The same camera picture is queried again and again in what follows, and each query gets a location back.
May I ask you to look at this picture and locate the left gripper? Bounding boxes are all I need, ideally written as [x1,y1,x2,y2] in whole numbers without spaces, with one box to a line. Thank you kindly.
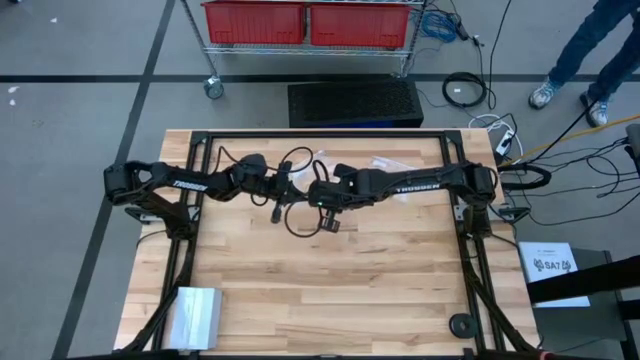
[238,153,309,225]

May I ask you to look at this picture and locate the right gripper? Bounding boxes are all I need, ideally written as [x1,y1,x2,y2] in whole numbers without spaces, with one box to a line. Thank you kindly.
[318,162,362,235]

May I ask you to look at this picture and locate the clear plastic zip bag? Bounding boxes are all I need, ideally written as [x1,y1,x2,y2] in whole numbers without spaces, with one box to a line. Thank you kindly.
[288,148,332,187]
[368,153,419,202]

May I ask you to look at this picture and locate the black mesh-top box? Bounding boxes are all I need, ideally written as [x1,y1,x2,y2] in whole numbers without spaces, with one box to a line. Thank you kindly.
[287,79,425,129]

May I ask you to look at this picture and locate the red plastic bin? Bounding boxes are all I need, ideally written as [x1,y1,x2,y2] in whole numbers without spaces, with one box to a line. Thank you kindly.
[308,2,412,49]
[201,0,307,45]

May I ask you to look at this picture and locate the black round disc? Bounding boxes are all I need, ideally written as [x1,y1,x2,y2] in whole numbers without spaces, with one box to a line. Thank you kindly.
[447,312,480,341]

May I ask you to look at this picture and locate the white power strip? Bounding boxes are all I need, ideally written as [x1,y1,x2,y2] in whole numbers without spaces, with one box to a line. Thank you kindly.
[494,128,516,157]

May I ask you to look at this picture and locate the white printed paper sheet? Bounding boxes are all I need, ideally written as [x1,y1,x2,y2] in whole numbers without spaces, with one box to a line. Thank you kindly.
[518,241,592,309]

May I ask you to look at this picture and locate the black equipment cart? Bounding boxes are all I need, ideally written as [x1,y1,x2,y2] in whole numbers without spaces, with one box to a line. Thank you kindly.
[527,248,640,360]

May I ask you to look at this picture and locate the person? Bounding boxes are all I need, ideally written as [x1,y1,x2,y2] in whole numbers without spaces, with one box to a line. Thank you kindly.
[528,0,640,129]

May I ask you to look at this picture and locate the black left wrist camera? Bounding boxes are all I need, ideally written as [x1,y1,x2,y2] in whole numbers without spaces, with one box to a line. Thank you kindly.
[263,180,284,202]

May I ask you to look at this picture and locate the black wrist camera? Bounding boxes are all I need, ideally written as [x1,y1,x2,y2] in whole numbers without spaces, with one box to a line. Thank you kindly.
[307,179,332,209]
[263,180,284,202]

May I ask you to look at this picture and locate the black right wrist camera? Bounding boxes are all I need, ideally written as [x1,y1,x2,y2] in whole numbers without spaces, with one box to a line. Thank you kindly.
[307,179,332,209]

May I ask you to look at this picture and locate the black left camera cable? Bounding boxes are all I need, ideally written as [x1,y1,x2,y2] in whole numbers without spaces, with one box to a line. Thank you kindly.
[278,146,315,175]

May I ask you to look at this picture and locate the black camera cable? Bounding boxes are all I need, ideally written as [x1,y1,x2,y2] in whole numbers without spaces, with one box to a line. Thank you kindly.
[283,199,329,240]
[278,146,315,175]

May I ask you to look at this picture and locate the black right camera cable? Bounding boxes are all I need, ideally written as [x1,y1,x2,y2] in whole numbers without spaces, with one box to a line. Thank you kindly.
[283,199,329,240]

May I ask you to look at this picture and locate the black aluminium table frame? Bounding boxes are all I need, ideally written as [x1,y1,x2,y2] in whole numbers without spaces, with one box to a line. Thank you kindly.
[117,128,544,360]

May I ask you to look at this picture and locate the chrome wire shelving rack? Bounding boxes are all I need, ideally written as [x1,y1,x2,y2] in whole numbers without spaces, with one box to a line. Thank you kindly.
[179,0,430,100]

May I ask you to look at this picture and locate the black cable coil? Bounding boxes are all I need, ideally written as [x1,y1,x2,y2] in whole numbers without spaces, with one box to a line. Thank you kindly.
[441,71,489,109]

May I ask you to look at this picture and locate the blue cable coil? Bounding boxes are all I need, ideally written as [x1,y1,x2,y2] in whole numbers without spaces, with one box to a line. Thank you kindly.
[418,9,460,44]

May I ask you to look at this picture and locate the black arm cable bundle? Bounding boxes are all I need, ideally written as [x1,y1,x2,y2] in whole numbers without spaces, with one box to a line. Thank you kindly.
[498,162,553,192]

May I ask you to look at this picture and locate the black floor cable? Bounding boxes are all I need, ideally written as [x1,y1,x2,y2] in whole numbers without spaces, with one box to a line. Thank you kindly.
[527,189,640,227]
[487,0,514,109]

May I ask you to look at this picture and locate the black hanging cable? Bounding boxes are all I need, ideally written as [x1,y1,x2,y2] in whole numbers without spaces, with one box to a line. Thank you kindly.
[533,63,640,162]

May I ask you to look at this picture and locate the yellow power cord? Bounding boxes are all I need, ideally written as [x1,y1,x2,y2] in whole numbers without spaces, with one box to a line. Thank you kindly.
[499,113,640,166]

